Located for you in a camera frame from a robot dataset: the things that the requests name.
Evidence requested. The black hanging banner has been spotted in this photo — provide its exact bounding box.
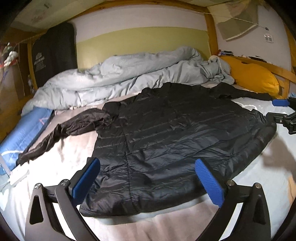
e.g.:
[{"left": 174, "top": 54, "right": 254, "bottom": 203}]
[{"left": 32, "top": 23, "right": 78, "bottom": 88}]

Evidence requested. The grey rumpled duvet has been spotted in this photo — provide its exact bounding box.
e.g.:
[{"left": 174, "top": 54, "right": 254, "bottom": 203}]
[{"left": 22, "top": 46, "right": 234, "bottom": 115}]

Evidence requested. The hanging checked cloth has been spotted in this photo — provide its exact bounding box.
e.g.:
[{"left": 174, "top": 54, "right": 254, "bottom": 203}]
[{"left": 210, "top": 1, "right": 258, "bottom": 41}]

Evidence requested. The wooden bed frame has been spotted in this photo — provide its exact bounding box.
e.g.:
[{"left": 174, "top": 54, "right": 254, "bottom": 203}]
[{"left": 0, "top": 0, "right": 296, "bottom": 142}]

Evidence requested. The white wall socket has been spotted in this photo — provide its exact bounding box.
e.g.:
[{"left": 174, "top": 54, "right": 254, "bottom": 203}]
[{"left": 264, "top": 34, "right": 273, "bottom": 43}]

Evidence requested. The blue pillow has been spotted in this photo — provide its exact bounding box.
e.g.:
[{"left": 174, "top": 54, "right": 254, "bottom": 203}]
[{"left": 1, "top": 107, "right": 54, "bottom": 175}]

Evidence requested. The white plush toy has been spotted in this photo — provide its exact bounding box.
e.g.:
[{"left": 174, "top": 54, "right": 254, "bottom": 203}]
[{"left": 1, "top": 45, "right": 18, "bottom": 67}]

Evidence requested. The yellow pillow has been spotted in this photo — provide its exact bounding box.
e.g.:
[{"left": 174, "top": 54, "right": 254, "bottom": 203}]
[{"left": 222, "top": 56, "right": 280, "bottom": 97}]

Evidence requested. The black puffer jacket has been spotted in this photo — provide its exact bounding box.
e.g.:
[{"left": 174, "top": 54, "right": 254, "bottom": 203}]
[{"left": 17, "top": 82, "right": 276, "bottom": 218}]

